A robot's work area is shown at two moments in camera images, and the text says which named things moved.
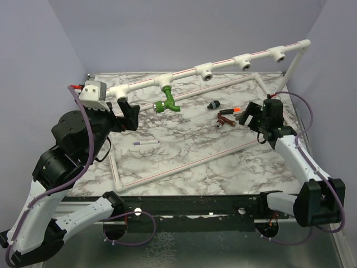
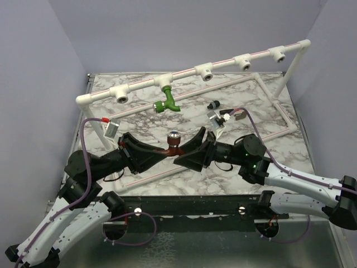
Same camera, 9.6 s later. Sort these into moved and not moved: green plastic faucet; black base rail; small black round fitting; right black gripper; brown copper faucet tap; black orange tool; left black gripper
Moved: right black gripper; left black gripper; brown copper faucet tap
Not moved: small black round fitting; green plastic faucet; black base rail; black orange tool
